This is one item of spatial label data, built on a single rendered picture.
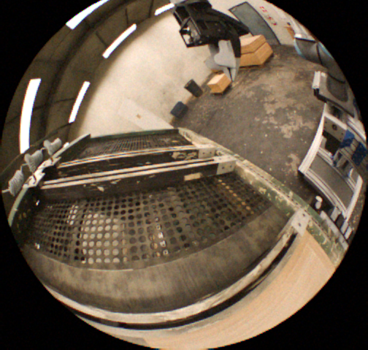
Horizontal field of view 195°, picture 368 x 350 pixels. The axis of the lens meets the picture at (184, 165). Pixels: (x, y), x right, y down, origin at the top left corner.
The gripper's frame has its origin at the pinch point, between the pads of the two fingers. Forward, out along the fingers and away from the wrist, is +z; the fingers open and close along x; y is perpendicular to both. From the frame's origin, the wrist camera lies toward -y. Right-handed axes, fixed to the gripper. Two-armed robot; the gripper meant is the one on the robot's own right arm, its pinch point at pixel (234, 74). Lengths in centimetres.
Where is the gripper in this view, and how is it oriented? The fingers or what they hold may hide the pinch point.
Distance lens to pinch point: 28.6
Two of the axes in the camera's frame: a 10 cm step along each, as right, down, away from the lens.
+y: -8.8, 4.7, -0.2
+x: 3.1, 5.5, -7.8
